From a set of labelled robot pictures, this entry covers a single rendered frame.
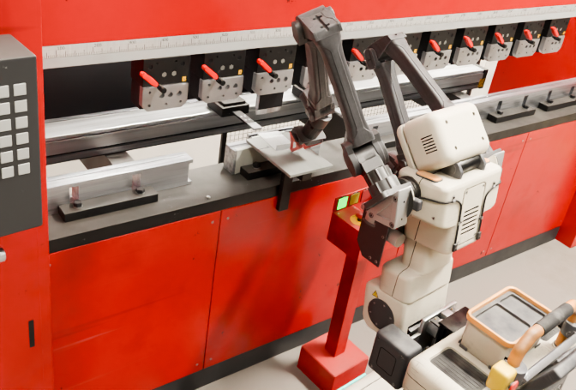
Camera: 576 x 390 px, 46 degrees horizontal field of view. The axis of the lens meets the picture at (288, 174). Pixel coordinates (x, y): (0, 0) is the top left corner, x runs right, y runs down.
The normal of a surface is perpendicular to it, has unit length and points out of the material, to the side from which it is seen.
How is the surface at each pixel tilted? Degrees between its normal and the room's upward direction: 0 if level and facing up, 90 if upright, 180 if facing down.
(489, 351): 92
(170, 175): 90
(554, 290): 0
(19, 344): 90
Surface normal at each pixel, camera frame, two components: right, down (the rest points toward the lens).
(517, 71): -0.80, 0.18
